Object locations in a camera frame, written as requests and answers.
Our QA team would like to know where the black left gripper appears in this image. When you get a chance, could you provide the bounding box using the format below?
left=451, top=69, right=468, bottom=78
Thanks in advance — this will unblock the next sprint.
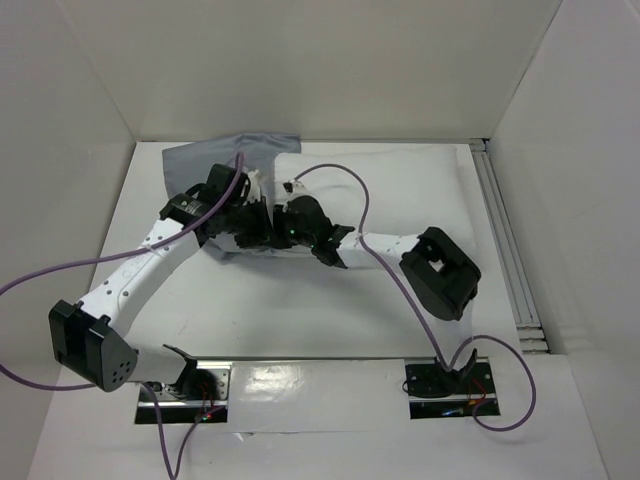
left=222, top=196, right=281, bottom=250

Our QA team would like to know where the grey pillowcase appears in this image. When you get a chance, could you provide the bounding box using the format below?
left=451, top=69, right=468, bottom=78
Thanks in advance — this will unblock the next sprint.
left=160, top=132, right=304, bottom=261

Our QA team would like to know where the white pillow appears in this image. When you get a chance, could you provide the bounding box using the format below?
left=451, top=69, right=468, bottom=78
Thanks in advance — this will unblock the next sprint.
left=219, top=144, right=479, bottom=274

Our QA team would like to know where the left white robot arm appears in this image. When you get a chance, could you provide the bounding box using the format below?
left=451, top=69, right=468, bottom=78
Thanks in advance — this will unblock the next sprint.
left=49, top=164, right=268, bottom=399

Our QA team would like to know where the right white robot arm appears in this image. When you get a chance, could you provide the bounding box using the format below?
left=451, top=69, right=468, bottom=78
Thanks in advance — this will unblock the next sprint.
left=273, top=195, right=481, bottom=399

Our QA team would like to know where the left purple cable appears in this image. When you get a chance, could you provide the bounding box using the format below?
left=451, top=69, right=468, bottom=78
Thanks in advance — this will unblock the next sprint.
left=0, top=151, right=246, bottom=480

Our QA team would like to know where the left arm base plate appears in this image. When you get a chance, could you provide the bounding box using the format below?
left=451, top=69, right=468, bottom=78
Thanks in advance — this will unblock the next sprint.
left=134, top=361, right=232, bottom=425

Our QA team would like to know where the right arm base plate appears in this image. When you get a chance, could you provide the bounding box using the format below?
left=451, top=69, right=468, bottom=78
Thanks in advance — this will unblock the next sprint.
left=401, top=361, right=500, bottom=420

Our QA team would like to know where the aluminium frame rail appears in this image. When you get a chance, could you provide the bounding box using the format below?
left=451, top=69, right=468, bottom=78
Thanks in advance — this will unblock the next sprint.
left=470, top=140, right=551, bottom=355

